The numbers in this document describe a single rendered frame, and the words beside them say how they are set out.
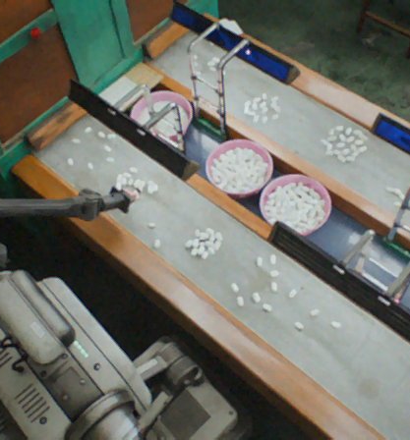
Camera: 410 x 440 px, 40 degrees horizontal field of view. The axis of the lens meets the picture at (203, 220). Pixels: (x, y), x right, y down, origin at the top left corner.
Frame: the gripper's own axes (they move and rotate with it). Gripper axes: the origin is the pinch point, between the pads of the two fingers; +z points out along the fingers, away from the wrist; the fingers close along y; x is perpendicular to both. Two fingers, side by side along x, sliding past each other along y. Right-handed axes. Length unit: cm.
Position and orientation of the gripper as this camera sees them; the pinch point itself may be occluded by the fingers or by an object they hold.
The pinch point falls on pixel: (135, 195)
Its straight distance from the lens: 219.7
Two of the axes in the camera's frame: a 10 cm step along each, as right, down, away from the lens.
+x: -3.7, 8.2, 4.4
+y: -7.5, -5.4, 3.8
